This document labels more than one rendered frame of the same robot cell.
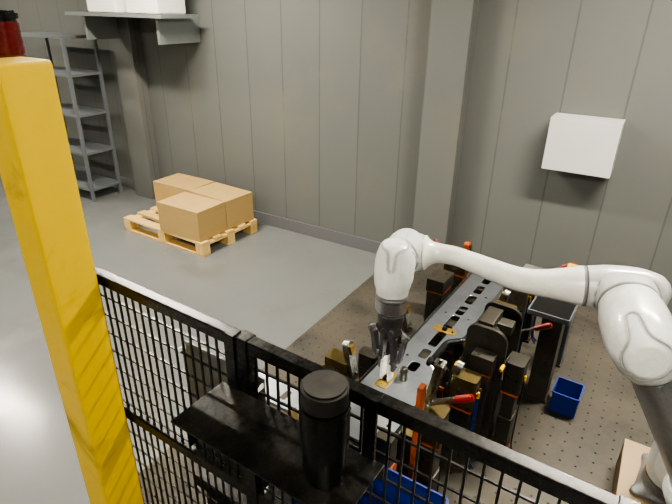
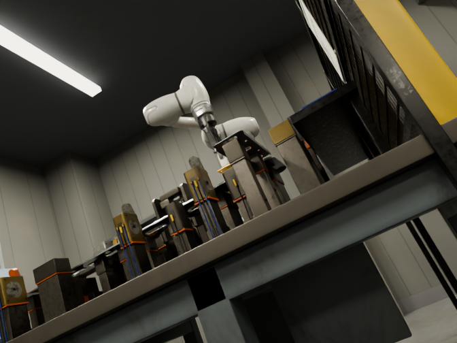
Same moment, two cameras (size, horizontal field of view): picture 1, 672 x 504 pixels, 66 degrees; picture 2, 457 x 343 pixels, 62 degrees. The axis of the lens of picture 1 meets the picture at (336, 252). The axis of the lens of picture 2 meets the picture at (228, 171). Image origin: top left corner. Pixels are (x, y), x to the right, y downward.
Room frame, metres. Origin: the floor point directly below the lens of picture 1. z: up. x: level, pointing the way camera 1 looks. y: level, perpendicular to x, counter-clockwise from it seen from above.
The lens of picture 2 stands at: (1.66, 1.21, 0.54)
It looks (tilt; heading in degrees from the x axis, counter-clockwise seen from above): 20 degrees up; 253
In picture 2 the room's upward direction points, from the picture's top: 24 degrees counter-clockwise
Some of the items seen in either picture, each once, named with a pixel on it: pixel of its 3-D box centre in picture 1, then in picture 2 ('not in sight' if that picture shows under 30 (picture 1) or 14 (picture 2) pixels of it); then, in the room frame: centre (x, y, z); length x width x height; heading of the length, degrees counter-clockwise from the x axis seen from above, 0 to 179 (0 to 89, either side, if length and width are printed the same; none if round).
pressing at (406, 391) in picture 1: (444, 328); (139, 238); (1.65, -0.42, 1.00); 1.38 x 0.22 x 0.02; 147
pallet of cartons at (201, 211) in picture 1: (189, 211); not in sight; (4.85, 1.48, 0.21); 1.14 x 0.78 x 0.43; 59
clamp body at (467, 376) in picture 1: (464, 422); not in sight; (1.28, -0.42, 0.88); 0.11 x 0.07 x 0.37; 57
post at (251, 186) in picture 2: not in sight; (251, 186); (1.32, 0.24, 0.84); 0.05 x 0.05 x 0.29; 57
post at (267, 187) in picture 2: not in sight; (270, 195); (1.22, 0.09, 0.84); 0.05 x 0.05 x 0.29; 57
